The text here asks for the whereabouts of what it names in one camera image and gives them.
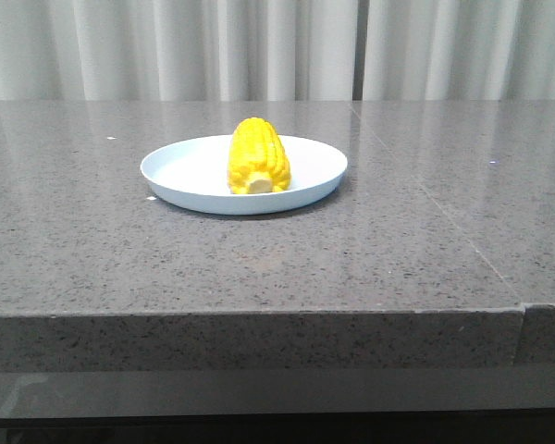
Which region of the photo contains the light blue round plate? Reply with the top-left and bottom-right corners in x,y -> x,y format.
141,135 -> 348,216

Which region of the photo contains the yellow corn cob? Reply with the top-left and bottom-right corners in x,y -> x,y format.
228,117 -> 291,194

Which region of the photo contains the white curtain left panel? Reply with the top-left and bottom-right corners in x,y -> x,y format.
0,1 -> 368,101

